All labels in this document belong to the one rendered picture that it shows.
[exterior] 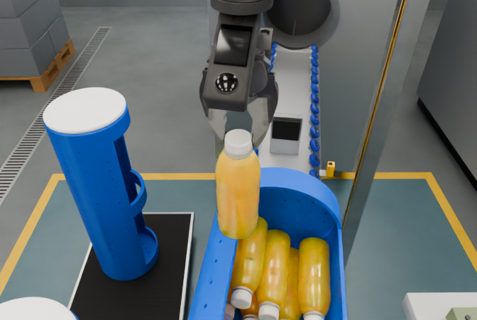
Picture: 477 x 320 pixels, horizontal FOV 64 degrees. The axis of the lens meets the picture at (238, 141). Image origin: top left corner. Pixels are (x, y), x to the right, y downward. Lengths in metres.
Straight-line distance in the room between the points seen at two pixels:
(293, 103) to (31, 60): 2.60
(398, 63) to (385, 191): 1.44
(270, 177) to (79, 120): 0.79
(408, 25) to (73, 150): 1.13
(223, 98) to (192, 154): 2.36
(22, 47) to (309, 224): 3.09
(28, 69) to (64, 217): 1.62
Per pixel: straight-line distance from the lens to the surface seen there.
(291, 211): 0.91
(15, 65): 3.78
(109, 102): 1.45
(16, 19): 3.56
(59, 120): 1.42
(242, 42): 0.42
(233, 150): 0.52
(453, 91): 3.04
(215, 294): 0.67
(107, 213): 1.60
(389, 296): 2.17
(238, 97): 0.39
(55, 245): 2.42
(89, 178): 1.47
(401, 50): 1.29
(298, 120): 1.23
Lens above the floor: 1.79
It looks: 39 degrees down
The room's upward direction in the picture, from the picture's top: straight up
